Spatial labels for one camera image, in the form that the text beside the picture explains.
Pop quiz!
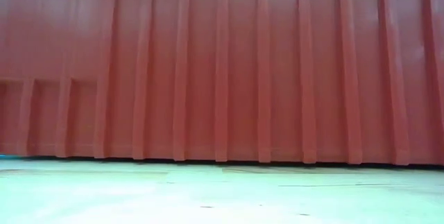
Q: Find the red ribbed plastic bin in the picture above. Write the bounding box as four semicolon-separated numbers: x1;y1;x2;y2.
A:
0;0;444;167

